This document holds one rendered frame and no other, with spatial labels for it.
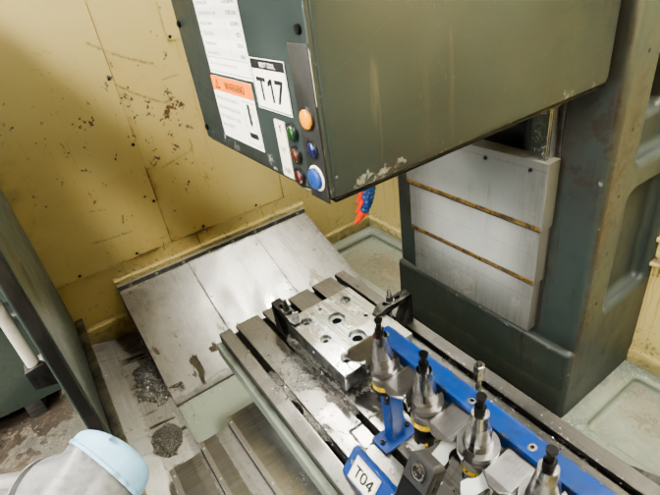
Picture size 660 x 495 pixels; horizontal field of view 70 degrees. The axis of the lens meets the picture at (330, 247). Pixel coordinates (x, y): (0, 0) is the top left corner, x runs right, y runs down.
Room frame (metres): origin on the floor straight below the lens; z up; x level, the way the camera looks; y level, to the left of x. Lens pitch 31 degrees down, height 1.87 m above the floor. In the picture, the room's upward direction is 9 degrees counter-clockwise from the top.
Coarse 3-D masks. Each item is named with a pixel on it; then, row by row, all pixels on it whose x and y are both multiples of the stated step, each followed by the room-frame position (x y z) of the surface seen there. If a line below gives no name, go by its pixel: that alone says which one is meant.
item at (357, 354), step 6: (360, 342) 0.69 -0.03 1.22; (366, 342) 0.69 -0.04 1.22; (354, 348) 0.68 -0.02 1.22; (360, 348) 0.68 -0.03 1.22; (366, 348) 0.67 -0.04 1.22; (348, 354) 0.67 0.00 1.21; (354, 354) 0.66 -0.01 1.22; (360, 354) 0.66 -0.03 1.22; (366, 354) 0.66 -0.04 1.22; (354, 360) 0.65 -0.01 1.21; (360, 360) 0.64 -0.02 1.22
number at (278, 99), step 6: (264, 78) 0.67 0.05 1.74; (270, 78) 0.65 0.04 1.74; (276, 78) 0.64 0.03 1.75; (282, 78) 0.62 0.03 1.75; (270, 84) 0.66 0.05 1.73; (276, 84) 0.64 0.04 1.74; (282, 84) 0.63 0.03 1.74; (270, 90) 0.66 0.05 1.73; (276, 90) 0.64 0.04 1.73; (282, 90) 0.63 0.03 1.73; (270, 96) 0.66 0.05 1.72; (276, 96) 0.65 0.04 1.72; (282, 96) 0.63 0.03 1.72; (270, 102) 0.67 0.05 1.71; (276, 102) 0.65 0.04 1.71; (282, 102) 0.63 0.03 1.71; (282, 108) 0.64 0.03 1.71; (288, 108) 0.62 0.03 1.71
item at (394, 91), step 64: (256, 0) 0.65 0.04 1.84; (320, 0) 0.57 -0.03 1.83; (384, 0) 0.61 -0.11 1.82; (448, 0) 0.66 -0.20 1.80; (512, 0) 0.73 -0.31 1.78; (576, 0) 0.81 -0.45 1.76; (192, 64) 0.92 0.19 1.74; (320, 64) 0.56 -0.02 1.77; (384, 64) 0.61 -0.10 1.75; (448, 64) 0.66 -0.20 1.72; (512, 64) 0.73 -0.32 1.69; (576, 64) 0.82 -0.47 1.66; (320, 128) 0.56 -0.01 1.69; (384, 128) 0.60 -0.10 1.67; (448, 128) 0.66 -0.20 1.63
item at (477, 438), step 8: (472, 408) 0.44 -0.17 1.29; (472, 416) 0.43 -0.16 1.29; (488, 416) 0.42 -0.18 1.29; (472, 424) 0.42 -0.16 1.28; (480, 424) 0.42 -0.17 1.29; (488, 424) 0.42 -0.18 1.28; (472, 432) 0.42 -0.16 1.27; (480, 432) 0.41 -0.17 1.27; (488, 432) 0.42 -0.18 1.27; (464, 440) 0.43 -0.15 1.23; (472, 440) 0.42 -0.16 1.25; (480, 440) 0.41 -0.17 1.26; (488, 440) 0.41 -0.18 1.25; (472, 448) 0.41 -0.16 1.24; (480, 448) 0.41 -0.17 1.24; (488, 448) 0.41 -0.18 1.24
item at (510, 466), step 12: (504, 456) 0.41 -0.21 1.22; (516, 456) 0.41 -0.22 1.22; (492, 468) 0.39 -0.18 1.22; (504, 468) 0.39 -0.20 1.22; (516, 468) 0.39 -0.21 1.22; (528, 468) 0.38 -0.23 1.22; (492, 480) 0.38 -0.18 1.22; (504, 480) 0.37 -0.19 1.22; (516, 480) 0.37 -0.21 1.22; (504, 492) 0.36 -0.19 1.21; (516, 492) 0.35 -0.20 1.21
